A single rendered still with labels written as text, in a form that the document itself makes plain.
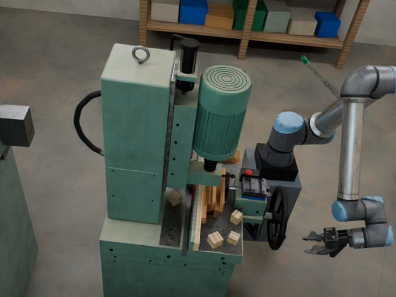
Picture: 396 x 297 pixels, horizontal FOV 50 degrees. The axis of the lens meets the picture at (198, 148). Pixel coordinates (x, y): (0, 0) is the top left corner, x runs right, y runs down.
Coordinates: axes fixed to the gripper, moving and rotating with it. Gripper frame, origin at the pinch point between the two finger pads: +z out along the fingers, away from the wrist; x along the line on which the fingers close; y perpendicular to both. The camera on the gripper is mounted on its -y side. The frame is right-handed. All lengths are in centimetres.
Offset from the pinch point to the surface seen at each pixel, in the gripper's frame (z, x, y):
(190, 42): 28, -6, 108
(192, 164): 41, -6, 54
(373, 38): -113, -345, -109
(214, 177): 32, -2, 49
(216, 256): 35, 23, 32
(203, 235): 39, 15, 35
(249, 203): 20.8, -0.4, 33.6
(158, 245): 59, 15, 32
